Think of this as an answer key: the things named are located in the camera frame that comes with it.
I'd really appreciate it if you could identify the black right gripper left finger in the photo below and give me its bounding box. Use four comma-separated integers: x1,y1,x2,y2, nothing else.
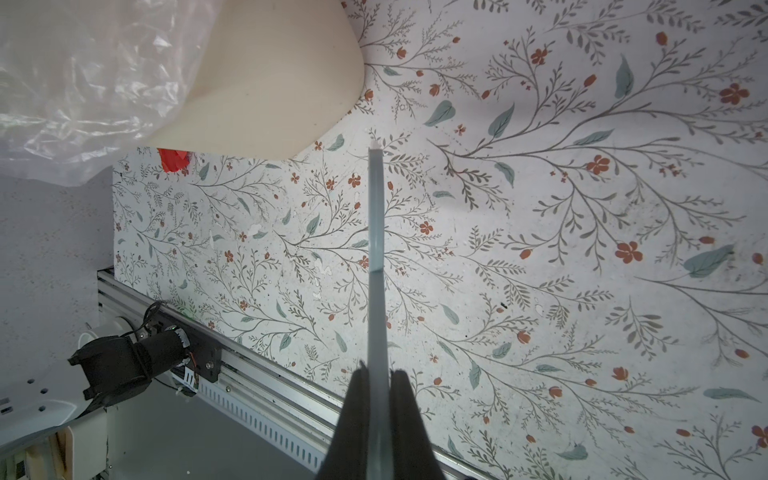
315,365,369,480

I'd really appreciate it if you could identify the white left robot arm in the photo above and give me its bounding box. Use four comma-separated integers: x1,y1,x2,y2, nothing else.
1,301,223,456

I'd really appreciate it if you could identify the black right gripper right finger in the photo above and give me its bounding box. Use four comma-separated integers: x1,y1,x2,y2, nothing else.
389,370,445,480

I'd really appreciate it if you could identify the white bristle hand brush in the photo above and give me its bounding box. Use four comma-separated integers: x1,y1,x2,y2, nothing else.
366,140,394,479

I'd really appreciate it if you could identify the cream trash bin with liner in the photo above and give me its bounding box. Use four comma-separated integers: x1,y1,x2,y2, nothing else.
1,1,364,186

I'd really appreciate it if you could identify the red paper scrap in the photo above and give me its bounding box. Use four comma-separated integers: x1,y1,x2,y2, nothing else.
157,148,191,176

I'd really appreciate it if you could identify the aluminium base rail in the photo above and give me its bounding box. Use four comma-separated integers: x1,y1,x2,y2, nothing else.
97,268,493,479

